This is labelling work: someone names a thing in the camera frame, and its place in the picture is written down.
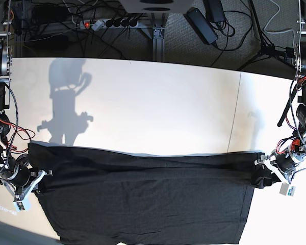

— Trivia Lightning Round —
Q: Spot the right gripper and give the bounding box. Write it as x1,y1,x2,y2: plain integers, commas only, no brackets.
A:
2,169,53,202

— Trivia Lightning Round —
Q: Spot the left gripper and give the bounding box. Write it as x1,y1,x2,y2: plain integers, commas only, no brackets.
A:
250,149,306,189

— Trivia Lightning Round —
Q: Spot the dark grey T-shirt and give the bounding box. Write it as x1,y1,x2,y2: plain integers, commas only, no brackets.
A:
29,144,260,244

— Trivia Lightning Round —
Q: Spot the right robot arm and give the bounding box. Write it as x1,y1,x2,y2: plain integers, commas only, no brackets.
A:
0,1,52,210

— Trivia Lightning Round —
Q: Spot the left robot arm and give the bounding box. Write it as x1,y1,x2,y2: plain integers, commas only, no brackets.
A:
251,39,306,195

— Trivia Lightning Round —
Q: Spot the black tripod stand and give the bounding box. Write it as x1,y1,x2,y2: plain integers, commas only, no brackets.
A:
237,1,296,71

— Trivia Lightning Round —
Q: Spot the black power adapter brick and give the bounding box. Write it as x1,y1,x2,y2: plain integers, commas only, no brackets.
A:
185,8,218,45

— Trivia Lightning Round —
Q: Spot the white power strip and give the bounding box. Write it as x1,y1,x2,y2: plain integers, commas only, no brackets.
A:
76,17,140,31

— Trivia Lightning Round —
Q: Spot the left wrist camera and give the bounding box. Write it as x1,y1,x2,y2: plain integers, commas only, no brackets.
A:
279,183,295,197

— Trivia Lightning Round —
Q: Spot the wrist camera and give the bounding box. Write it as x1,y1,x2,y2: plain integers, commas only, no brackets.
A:
13,199,31,212
279,183,295,197

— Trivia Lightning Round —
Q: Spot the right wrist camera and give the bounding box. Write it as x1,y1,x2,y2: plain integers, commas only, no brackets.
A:
13,199,31,212

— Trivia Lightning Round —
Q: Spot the white cable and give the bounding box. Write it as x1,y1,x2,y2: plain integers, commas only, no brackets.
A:
264,0,299,49

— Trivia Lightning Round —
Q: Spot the aluminium frame post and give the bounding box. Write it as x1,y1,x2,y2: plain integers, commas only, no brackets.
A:
150,13,168,62

